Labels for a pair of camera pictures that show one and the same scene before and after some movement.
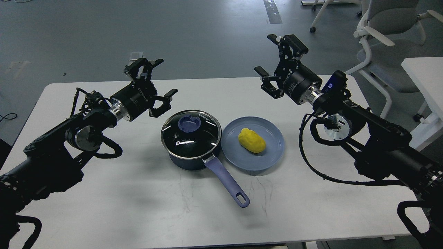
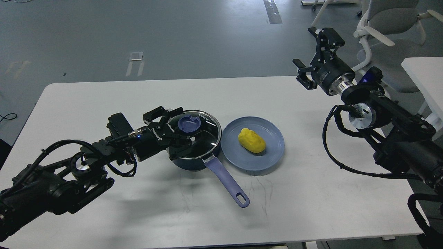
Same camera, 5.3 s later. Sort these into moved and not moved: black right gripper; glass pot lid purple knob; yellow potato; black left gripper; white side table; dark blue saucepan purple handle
Moved: black right gripper; black left gripper
Not moved: dark blue saucepan purple handle; yellow potato; white side table; glass pot lid purple knob
